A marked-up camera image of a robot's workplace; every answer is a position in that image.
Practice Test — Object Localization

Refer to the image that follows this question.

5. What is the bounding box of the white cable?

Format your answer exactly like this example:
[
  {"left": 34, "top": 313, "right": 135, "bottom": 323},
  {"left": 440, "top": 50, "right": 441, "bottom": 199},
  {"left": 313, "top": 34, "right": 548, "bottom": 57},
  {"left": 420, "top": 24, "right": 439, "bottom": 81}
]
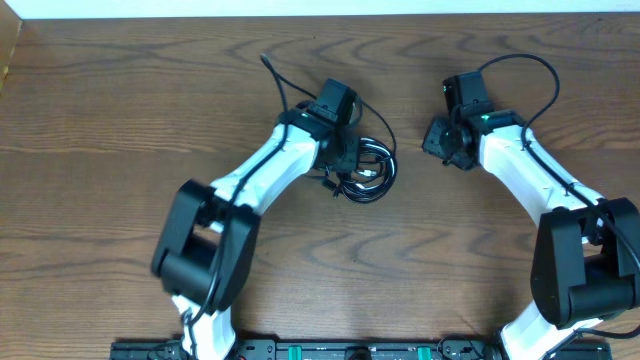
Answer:
[{"left": 349, "top": 149, "right": 391, "bottom": 189}]

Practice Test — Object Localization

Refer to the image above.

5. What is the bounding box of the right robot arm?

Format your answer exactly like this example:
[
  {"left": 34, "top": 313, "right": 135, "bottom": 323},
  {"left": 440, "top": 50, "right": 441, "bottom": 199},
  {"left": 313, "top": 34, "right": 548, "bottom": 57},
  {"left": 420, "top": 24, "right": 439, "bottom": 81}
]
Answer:
[{"left": 422, "top": 109, "right": 639, "bottom": 359}]

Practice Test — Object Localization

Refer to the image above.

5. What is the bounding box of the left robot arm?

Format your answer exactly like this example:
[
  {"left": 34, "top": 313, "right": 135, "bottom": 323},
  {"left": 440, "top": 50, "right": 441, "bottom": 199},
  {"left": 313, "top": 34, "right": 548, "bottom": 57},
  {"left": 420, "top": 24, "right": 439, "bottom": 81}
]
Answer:
[{"left": 151, "top": 110, "right": 361, "bottom": 359}]

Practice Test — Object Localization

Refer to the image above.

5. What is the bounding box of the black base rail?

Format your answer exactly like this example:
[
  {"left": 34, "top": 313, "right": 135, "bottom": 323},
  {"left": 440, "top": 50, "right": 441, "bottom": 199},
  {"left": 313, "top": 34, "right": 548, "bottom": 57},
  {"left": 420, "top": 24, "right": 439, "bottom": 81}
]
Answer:
[{"left": 109, "top": 338, "right": 614, "bottom": 360}]

